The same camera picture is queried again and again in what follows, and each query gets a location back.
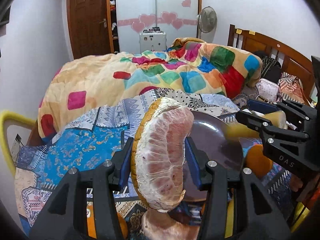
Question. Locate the blue patterned bedsheet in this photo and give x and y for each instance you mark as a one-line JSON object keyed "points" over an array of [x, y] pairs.
{"points": [[98, 134]]}

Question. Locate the wall power socket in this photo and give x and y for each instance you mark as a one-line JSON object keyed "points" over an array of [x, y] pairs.
{"points": [[17, 144]]}

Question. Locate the brown wooden door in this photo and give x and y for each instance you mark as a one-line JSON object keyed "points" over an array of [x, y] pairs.
{"points": [[88, 27]]}

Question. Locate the yellow foam tube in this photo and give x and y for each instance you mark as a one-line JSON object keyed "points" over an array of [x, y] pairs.
{"points": [[10, 123]]}

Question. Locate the dark purple plate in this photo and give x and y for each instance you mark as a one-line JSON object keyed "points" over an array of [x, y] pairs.
{"points": [[207, 133]]}

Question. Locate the large peeled pomelo segment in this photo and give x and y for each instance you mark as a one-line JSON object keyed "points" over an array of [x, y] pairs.
{"points": [[158, 154]]}

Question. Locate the white box appliance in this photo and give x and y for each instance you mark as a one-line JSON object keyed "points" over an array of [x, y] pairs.
{"points": [[153, 39]]}

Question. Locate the colourful patchwork quilt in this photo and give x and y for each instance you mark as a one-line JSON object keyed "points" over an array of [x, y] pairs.
{"points": [[190, 65]]}

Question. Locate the wardrobe with heart stickers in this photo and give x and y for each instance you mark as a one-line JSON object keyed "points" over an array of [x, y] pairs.
{"points": [[177, 18]]}

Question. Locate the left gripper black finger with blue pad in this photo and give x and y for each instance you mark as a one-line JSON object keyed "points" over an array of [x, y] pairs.
{"points": [[255, 215], [64, 213]]}

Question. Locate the wooden headboard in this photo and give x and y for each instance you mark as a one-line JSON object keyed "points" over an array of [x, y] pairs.
{"points": [[291, 61]]}

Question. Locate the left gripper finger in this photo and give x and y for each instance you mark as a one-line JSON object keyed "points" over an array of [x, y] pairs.
{"points": [[293, 110], [282, 134]]}

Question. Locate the small peeled pomelo segment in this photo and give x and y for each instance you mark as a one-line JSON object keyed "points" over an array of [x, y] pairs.
{"points": [[159, 225]]}

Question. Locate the sugarcane piece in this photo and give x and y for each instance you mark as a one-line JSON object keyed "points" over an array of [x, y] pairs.
{"points": [[249, 125], [229, 219]]}

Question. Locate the standing electric fan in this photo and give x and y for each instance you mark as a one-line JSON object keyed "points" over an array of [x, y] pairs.
{"points": [[206, 21]]}

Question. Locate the black bag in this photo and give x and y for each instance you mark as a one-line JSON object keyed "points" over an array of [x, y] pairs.
{"points": [[271, 69]]}

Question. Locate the large orange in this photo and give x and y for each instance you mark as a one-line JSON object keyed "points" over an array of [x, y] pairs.
{"points": [[105, 221]]}

